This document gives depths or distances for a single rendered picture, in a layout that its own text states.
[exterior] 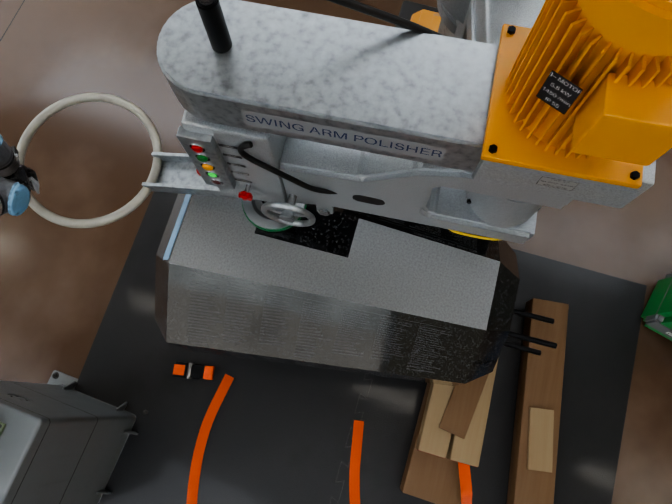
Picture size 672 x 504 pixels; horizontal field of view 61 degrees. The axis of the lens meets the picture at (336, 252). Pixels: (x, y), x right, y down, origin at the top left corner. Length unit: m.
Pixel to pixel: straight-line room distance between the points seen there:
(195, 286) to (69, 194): 1.34
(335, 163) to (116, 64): 2.20
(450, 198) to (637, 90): 0.73
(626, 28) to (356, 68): 0.51
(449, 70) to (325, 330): 1.07
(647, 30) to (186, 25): 0.81
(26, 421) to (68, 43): 2.17
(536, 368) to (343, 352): 1.01
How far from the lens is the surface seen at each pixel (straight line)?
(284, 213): 1.53
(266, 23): 1.21
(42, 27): 3.71
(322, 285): 1.88
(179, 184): 1.98
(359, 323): 1.91
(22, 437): 2.08
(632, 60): 0.89
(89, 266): 3.02
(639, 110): 0.89
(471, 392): 2.48
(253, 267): 1.91
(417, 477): 2.56
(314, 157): 1.39
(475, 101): 1.14
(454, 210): 1.52
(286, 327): 1.97
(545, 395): 2.69
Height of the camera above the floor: 2.68
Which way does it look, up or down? 75 degrees down
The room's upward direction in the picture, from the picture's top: 3 degrees counter-clockwise
